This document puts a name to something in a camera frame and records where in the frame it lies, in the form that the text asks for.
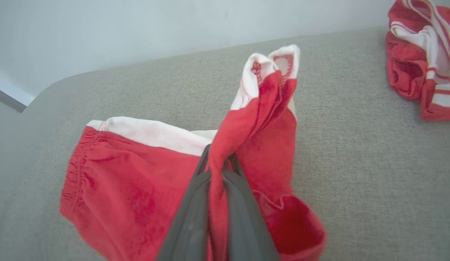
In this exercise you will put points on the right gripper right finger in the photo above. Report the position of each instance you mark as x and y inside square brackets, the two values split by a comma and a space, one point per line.
[246, 228]

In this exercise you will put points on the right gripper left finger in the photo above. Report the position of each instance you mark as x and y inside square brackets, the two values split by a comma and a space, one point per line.
[190, 228]

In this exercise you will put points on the red shorts with white stripes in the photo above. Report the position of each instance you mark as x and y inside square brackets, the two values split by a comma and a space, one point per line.
[130, 188]

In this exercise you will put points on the red basketball jersey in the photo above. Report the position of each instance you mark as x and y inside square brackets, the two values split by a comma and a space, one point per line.
[406, 72]

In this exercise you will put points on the white wall baseboard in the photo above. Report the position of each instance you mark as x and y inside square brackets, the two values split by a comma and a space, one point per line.
[11, 94]

